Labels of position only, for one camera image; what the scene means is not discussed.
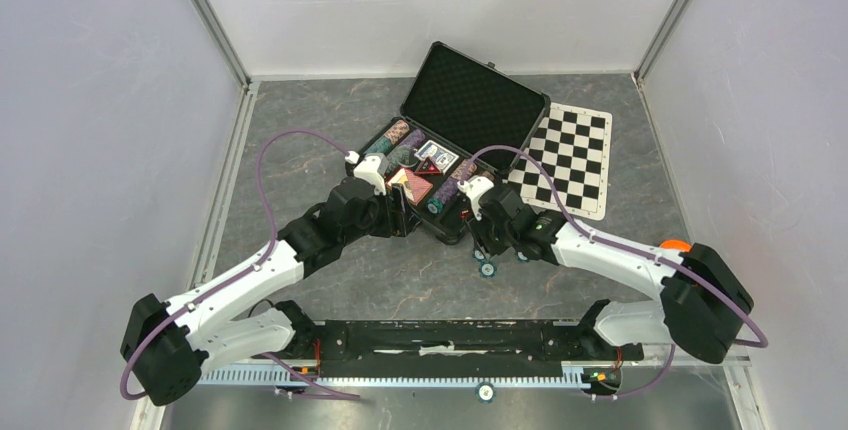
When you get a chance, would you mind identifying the purple poker chip stack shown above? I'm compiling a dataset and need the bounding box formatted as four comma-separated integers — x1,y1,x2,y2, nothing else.
397,129,427,152

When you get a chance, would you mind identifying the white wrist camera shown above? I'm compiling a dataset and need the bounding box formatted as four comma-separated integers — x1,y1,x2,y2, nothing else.
458,175,494,220
345,151,389,195

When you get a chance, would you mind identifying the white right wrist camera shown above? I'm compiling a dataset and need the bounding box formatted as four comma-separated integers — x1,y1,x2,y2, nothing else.
458,175,494,220

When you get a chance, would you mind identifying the pink poker chip stack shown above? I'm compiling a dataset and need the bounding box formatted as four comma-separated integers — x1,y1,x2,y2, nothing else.
383,120,410,145

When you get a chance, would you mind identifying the blue playing card deck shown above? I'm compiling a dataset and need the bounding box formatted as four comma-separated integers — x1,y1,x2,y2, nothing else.
415,140,459,173

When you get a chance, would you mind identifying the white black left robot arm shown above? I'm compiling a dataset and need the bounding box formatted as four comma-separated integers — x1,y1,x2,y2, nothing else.
119,177,416,406

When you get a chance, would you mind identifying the black red all-in triangle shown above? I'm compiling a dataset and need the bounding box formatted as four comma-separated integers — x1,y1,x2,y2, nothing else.
414,157,443,177

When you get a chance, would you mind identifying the red playing card deck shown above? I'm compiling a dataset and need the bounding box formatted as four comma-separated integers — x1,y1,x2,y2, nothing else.
387,168,433,205

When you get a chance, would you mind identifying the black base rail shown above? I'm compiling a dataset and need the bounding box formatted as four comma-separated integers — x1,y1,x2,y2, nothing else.
275,320,644,378

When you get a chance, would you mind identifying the green yellow blue chip stack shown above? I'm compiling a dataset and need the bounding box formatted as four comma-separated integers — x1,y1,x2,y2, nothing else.
387,145,416,171

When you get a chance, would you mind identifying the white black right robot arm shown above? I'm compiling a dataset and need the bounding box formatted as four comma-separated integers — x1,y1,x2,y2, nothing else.
460,177,754,364

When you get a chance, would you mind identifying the orange blue poker chip stack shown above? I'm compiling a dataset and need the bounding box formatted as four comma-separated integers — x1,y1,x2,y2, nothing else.
450,159,477,181

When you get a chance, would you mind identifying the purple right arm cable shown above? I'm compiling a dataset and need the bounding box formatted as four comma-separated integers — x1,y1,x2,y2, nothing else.
466,144,770,402

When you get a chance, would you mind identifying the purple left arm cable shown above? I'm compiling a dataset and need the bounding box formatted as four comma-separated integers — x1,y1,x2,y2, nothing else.
119,130,362,402

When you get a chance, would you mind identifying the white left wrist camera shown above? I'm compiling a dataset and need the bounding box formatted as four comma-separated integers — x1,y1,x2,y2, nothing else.
345,151,389,195

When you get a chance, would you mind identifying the black white chessboard mat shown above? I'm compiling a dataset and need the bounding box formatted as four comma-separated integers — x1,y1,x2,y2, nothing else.
508,103,612,221

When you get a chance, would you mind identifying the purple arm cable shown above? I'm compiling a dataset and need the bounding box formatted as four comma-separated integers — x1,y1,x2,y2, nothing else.
466,144,770,402
119,130,362,402

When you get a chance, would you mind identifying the teal poker chip stack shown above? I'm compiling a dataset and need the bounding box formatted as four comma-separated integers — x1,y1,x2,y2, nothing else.
365,135,394,154

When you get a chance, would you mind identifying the black poker case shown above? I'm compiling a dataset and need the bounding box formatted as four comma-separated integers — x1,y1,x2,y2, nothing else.
359,42,551,245

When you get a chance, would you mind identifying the clear dealer button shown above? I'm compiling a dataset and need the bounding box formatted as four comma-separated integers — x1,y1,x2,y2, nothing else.
398,151,420,169

